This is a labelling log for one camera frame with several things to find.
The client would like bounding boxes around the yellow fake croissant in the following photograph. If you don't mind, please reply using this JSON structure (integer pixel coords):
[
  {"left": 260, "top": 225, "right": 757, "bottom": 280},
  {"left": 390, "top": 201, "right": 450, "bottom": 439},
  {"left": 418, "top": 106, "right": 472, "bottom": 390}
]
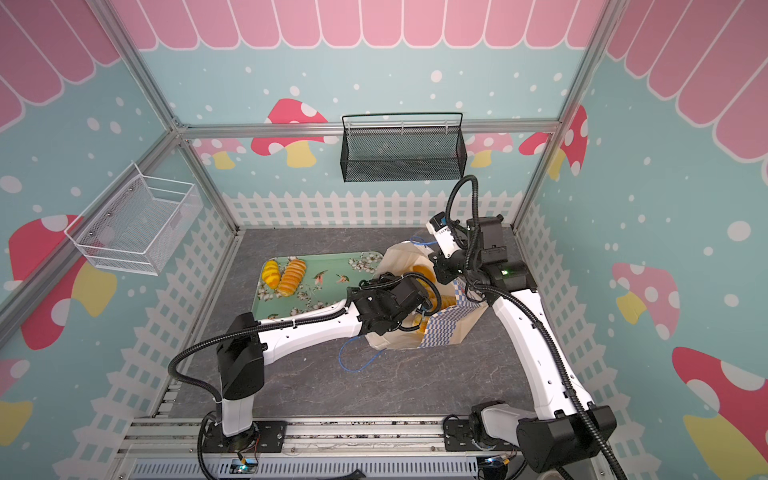
[{"left": 411, "top": 264, "right": 436, "bottom": 295}]

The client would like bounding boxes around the checkered paper croissant bag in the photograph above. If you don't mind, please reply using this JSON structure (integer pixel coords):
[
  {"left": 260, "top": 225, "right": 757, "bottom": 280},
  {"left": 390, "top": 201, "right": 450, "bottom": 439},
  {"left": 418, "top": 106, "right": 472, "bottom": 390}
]
[{"left": 337, "top": 239, "right": 488, "bottom": 374}]

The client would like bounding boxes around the orange fake croissant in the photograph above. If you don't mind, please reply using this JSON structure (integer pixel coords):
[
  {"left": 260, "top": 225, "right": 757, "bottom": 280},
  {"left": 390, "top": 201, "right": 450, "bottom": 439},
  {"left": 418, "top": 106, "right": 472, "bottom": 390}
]
[{"left": 277, "top": 258, "right": 307, "bottom": 297}]

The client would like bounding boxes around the yellow fake bread roll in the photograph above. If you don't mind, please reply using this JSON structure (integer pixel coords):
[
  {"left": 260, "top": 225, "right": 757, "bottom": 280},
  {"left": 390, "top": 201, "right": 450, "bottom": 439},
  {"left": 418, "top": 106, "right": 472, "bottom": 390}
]
[{"left": 261, "top": 260, "right": 281, "bottom": 290}]

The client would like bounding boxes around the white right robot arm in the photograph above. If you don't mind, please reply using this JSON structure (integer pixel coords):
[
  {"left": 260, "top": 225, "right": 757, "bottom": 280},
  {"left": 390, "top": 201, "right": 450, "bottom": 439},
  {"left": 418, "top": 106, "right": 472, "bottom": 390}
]
[{"left": 427, "top": 175, "right": 627, "bottom": 479}]

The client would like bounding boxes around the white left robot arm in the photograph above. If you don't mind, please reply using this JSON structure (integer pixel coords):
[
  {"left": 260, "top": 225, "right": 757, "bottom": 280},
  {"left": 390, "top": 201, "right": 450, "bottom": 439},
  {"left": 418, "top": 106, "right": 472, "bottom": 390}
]
[{"left": 168, "top": 272, "right": 441, "bottom": 442}]

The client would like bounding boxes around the green floral serving tray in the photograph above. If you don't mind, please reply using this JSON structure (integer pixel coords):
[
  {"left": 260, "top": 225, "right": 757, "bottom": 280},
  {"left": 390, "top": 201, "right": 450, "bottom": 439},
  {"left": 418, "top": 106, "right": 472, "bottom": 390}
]
[{"left": 252, "top": 251, "right": 383, "bottom": 320}]

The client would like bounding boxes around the black mesh wall basket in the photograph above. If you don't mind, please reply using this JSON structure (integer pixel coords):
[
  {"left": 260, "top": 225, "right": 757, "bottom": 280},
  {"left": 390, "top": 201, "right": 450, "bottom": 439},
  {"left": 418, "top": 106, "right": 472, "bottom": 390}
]
[{"left": 340, "top": 112, "right": 468, "bottom": 183}]

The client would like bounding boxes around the white wire wall basket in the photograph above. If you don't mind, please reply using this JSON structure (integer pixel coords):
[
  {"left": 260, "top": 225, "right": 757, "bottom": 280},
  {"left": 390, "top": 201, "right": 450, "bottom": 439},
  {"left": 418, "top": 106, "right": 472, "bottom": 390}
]
[{"left": 64, "top": 164, "right": 204, "bottom": 276}]

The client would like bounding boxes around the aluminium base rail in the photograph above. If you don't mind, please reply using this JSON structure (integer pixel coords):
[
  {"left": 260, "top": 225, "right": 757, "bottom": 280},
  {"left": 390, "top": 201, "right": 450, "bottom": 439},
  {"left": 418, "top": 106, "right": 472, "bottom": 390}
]
[{"left": 59, "top": 416, "right": 661, "bottom": 480}]

